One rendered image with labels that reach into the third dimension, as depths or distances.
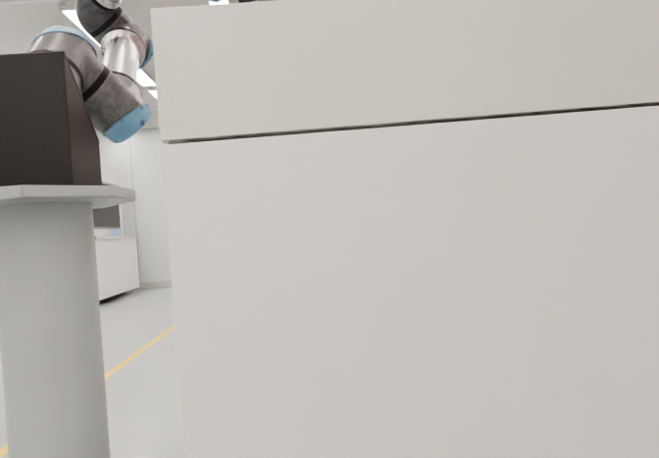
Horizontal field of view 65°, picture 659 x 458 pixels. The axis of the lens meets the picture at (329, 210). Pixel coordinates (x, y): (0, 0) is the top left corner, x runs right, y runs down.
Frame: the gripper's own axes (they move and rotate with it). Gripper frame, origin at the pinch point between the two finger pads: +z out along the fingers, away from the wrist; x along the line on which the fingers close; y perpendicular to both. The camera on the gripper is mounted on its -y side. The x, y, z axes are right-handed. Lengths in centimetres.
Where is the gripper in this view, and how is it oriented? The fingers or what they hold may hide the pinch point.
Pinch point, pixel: (268, 0)
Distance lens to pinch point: 111.8
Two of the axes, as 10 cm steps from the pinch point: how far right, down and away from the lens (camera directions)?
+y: -9.7, 2.4, 0.7
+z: 1.1, 6.8, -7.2
